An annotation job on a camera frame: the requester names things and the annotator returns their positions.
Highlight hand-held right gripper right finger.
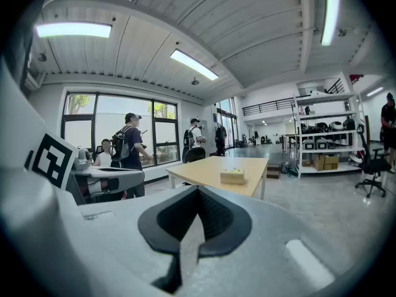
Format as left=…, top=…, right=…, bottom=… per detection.
left=182, top=184, right=344, bottom=297

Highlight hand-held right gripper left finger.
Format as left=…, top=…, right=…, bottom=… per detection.
left=6, top=184, right=200, bottom=294

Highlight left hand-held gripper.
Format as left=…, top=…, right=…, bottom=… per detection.
left=0, top=75, right=145, bottom=205

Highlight small beige box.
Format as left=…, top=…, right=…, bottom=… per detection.
left=220, top=167, right=246, bottom=185

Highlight brown wooden steps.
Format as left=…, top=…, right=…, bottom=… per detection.
left=266, top=163, right=281, bottom=179

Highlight large black-framed window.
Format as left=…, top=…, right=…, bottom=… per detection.
left=61, top=87, right=182, bottom=170

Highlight light wooden table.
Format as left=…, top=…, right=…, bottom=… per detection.
left=166, top=155, right=269, bottom=201

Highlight glass door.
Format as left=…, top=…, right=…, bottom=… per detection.
left=216, top=97, right=239, bottom=150

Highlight white metal shelf rack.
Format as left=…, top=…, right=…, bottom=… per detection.
left=292, top=92, right=368, bottom=179

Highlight black balcony railing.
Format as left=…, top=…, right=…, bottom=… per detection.
left=242, top=96, right=295, bottom=117

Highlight black office chair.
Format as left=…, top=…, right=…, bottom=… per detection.
left=355, top=123, right=393, bottom=199

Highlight person's black clothing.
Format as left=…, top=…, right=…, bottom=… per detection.
left=9, top=23, right=37, bottom=89

